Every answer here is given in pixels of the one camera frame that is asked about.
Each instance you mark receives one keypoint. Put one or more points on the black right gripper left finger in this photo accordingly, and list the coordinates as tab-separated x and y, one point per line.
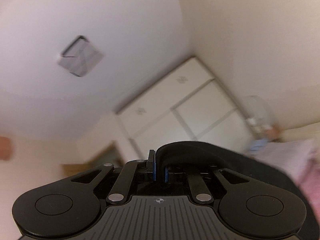
151	164

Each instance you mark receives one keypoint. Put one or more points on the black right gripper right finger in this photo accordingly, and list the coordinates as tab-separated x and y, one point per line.
167	174

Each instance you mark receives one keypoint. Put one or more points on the black garment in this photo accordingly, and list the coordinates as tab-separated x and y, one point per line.
256	199

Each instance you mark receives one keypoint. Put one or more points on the white wardrobe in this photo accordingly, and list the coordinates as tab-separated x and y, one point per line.
189	103

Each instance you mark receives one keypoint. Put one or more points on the round glass side table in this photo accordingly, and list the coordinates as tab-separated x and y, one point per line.
261	117

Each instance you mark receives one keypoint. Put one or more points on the lilac striped duvet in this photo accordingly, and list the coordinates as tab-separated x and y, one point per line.
285	153

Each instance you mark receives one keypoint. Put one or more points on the square ceiling light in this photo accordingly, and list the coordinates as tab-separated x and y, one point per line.
80	57

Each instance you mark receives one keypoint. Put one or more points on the pink rose bedspread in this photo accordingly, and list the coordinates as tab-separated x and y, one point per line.
309	185

